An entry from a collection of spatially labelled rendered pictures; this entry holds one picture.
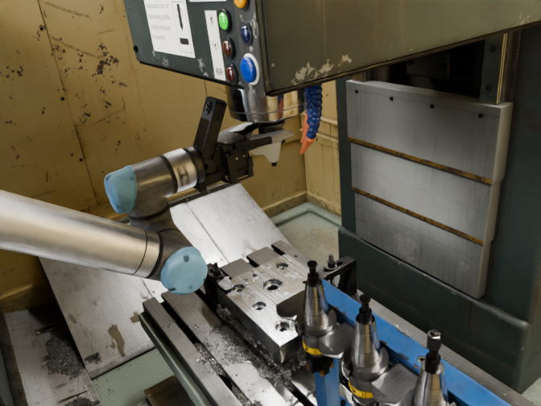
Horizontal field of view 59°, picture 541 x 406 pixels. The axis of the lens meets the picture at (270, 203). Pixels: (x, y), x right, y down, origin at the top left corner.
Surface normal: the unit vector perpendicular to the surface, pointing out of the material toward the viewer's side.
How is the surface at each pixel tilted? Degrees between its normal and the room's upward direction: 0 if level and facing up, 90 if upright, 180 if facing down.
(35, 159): 90
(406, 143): 90
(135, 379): 0
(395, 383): 0
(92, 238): 70
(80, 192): 90
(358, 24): 90
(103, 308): 24
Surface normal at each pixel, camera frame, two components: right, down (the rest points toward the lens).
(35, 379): 0.15, -0.95
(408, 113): -0.82, 0.33
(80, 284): 0.14, -0.68
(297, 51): 0.56, 0.32
